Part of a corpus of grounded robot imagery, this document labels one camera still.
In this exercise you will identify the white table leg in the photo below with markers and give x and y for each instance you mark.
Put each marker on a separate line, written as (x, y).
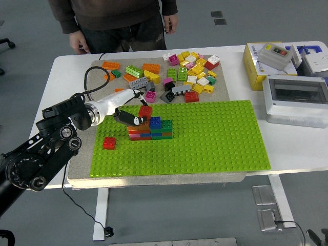
(100, 217)
(279, 194)

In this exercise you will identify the orange small toy brick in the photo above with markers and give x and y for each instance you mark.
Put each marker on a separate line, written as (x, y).
(105, 76)

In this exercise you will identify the blue square toy brick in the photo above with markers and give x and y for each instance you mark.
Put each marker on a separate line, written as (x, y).
(155, 123)

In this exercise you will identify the black floor plate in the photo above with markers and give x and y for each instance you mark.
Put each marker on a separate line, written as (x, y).
(220, 21)
(216, 14)

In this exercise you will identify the yellow cardboard box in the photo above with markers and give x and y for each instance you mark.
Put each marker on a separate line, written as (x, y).
(249, 66)

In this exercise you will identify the dark green long toy brick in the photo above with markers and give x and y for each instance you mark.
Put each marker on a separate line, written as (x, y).
(162, 131)
(162, 138)

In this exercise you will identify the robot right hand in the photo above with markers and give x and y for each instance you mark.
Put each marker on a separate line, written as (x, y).
(314, 238)

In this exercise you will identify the red sloped toy brick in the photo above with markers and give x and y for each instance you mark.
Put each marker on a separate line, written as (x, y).
(191, 96)

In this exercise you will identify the blue plastic bin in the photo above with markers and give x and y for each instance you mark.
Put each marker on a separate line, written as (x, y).
(314, 48)

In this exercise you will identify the grey push-button switch box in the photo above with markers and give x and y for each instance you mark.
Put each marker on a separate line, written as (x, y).
(269, 57)

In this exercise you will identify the red long toy brick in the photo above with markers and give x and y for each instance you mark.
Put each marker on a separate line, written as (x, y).
(143, 131)
(141, 139)

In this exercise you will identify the person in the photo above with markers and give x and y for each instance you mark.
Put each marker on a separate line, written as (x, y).
(115, 15)

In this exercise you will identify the magenta small toy brick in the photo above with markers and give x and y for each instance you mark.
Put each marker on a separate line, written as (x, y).
(168, 81)

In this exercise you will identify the lime green long toy brick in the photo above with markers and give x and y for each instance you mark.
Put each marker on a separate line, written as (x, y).
(134, 71)

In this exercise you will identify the white square toy brick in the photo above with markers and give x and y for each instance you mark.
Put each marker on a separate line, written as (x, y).
(214, 59)

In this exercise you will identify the dark green square toy brick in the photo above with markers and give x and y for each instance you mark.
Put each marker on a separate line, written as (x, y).
(166, 125)

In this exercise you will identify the person's right forearm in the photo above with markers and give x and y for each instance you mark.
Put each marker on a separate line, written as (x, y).
(66, 20)

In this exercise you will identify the black office chair base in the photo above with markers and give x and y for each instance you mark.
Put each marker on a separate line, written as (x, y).
(9, 42)

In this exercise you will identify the white small toy piece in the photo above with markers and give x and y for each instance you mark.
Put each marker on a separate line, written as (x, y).
(166, 57)

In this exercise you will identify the yellow small toy brick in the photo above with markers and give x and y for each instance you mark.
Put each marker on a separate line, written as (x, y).
(212, 74)

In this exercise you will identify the yellow curved toy brick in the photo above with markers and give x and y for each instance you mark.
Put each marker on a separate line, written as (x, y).
(151, 75)

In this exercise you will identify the long metal floor plate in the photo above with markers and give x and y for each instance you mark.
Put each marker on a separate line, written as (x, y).
(179, 242)

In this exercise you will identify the orange long toy brick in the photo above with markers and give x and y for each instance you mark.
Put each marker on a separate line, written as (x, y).
(128, 77)
(151, 67)
(110, 65)
(119, 90)

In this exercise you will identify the grey-brown mat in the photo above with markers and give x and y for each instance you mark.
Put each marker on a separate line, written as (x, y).
(133, 60)

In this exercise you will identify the lime green studded baseplate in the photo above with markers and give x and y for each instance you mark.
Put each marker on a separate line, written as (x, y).
(205, 141)

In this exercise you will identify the red square toy brick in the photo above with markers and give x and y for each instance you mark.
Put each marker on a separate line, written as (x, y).
(145, 112)
(109, 143)

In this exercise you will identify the black robot body part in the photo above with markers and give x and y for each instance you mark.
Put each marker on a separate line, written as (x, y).
(11, 234)

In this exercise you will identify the magenta square toy brick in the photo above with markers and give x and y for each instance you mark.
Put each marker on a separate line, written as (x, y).
(151, 96)
(173, 60)

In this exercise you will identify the grey narrow toy brick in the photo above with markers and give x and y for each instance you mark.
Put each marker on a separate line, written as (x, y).
(181, 89)

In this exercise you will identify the metal floor block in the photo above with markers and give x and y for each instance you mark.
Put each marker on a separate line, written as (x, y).
(267, 220)

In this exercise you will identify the brown square toy brick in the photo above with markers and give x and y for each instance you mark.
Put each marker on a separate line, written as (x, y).
(146, 126)
(130, 127)

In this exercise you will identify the white plastic cover plate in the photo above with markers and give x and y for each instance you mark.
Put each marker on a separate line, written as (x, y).
(296, 55)

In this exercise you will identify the pink small toy brick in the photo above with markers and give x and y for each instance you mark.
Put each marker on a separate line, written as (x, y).
(189, 65)

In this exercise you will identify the white wall socket panel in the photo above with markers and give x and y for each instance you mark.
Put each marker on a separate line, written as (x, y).
(316, 62)

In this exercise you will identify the black plug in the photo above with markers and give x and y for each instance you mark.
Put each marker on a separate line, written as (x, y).
(109, 232)

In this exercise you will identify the dark grey sloped toy brick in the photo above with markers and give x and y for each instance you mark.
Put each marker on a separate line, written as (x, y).
(151, 87)

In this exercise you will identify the dark green small toy brick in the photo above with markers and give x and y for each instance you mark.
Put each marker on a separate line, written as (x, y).
(211, 80)
(116, 74)

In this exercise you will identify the person's left forearm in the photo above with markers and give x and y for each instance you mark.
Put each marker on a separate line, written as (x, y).
(170, 7)

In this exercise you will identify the grey long toy brick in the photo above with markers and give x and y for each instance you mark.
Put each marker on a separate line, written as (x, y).
(139, 83)

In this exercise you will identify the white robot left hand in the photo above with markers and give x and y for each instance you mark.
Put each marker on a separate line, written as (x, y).
(112, 101)

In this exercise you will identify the person's left hand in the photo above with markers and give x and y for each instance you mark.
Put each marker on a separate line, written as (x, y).
(171, 23)

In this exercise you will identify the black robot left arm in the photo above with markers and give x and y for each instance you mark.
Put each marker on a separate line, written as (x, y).
(64, 112)

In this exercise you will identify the person's right hand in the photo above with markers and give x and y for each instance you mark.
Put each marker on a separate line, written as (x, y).
(78, 43)

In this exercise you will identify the white distribution box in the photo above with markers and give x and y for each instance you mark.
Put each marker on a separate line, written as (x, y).
(289, 115)

